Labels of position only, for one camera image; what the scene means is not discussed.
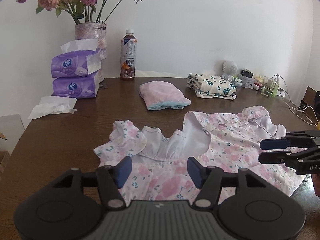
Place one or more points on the cream cloth with teal flowers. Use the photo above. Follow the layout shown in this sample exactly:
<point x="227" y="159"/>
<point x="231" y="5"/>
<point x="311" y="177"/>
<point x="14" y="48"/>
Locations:
<point x="212" y="83"/>

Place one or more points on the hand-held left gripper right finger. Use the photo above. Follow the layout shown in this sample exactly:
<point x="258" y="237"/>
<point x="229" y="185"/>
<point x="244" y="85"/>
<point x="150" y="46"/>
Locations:
<point x="195" y="171"/>

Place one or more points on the pink cloth with blue trim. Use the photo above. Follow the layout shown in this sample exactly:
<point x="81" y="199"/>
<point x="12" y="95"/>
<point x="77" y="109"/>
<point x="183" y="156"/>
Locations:
<point x="162" y="92"/>

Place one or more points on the crumpled white tissue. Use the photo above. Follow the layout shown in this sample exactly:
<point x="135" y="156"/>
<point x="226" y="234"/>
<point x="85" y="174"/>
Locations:
<point x="50" y="106"/>

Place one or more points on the green tissue packet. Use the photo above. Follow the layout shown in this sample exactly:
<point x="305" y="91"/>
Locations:
<point x="238" y="80"/>

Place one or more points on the small black device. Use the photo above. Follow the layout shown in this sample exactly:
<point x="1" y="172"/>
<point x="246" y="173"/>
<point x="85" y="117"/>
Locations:
<point x="304" y="104"/>

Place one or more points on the white robot-shaped speaker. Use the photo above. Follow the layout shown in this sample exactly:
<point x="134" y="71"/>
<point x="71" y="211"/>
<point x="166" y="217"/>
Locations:
<point x="230" y="67"/>

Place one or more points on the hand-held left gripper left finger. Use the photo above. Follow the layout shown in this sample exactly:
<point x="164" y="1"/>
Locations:
<point x="123" y="171"/>

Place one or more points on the grey printed tin box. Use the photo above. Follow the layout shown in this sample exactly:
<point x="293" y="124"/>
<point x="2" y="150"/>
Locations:
<point x="247" y="83"/>

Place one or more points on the green spray bottle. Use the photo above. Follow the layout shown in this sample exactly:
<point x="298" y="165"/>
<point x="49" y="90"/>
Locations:
<point x="277" y="90"/>

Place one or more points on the black charger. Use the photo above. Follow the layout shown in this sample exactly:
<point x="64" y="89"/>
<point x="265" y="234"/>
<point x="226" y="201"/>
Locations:
<point x="247" y="73"/>

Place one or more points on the tea bottle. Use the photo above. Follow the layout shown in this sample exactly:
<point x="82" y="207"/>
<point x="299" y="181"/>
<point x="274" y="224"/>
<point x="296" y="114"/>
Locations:
<point x="128" y="55"/>

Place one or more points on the white tissue packet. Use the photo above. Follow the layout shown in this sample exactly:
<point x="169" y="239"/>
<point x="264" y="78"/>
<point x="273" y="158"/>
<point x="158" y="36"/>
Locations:
<point x="238" y="84"/>

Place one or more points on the glass cup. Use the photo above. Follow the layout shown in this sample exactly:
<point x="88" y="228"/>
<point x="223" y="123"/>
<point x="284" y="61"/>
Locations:
<point x="267" y="91"/>

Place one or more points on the white charger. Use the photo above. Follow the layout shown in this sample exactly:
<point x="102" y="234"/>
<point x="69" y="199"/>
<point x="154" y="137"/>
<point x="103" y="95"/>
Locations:
<point x="283" y="92"/>

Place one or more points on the pink floral dress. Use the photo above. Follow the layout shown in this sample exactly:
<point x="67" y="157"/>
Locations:
<point x="225" y="140"/>

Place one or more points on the purple tissue pack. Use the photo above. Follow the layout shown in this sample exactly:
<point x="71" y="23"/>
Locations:
<point x="72" y="87"/>
<point x="67" y="65"/>

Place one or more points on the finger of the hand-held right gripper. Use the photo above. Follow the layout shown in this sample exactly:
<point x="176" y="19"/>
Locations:
<point x="273" y="143"/>
<point x="272" y="157"/>

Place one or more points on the black bag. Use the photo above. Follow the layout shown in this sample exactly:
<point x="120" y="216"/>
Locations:
<point x="317" y="105"/>

